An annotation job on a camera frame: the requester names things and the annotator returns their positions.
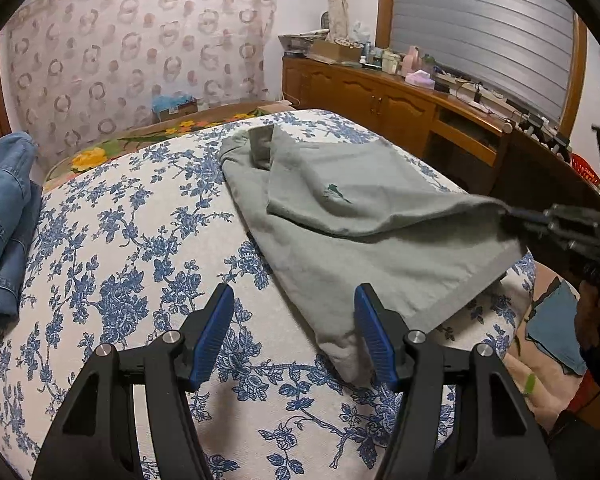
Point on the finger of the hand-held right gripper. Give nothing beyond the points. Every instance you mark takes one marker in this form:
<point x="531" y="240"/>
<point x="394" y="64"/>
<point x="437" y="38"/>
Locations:
<point x="580" y="245"/>
<point x="570" y="217"/>

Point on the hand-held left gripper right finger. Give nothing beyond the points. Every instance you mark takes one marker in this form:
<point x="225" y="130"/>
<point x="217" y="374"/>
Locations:
<point x="375" y="335"/>

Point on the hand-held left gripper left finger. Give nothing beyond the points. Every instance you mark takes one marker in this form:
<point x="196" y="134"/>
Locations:
<point x="212" y="332"/>

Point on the grey-green pants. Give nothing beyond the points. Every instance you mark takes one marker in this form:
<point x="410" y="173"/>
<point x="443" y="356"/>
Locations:
<point x="380" y="240"/>

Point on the red plastic basket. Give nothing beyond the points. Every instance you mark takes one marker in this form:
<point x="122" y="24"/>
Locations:
<point x="585" y="167"/>

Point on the dark wooden chair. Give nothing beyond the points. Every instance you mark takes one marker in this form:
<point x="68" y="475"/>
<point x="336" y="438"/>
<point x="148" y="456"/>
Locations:
<point x="530" y="175"/>

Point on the blue cloth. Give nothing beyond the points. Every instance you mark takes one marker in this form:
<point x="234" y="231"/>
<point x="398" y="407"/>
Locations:
<point x="555" y="325"/>

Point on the blue floral white blanket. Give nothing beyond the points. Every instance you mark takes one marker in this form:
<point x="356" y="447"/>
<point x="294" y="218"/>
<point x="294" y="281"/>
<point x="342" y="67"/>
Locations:
<point x="130" y="260"/>

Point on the grey window blind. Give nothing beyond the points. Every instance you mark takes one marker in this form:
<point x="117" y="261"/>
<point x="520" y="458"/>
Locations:
<point x="480" y="20"/>

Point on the pink tissue box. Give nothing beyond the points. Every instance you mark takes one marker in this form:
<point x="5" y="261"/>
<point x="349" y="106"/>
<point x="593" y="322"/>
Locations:
<point x="420" y="80"/>

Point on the brown yellow-flower blanket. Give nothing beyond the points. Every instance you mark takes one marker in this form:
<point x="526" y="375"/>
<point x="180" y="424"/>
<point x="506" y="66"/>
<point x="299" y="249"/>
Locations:
<point x="95" y="155"/>

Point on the wooden cabinet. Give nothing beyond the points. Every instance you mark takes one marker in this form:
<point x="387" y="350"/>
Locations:
<point x="380" y="100"/>

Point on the pink bottle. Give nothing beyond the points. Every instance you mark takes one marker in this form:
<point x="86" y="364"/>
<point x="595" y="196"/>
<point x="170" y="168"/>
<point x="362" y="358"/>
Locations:
<point x="412" y="57"/>

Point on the cardboard box with blue packets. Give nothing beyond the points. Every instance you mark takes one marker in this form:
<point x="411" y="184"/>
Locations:
<point x="175" y="109"/>

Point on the folded blue denim jeans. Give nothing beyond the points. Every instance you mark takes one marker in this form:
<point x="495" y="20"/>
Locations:
<point x="5" y="220"/>

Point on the white jar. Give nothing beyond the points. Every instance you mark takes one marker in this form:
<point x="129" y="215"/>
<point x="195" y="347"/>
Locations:
<point x="391" y="61"/>

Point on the open flat cardboard box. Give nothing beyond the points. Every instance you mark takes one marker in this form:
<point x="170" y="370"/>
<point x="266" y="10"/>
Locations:
<point x="335" y="51"/>

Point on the stack of newspapers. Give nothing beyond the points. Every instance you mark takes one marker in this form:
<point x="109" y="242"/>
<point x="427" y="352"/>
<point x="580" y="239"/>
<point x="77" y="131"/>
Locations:
<point x="302" y="41"/>

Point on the beige lace curtain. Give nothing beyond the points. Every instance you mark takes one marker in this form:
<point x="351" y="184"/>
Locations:
<point x="337" y="5"/>

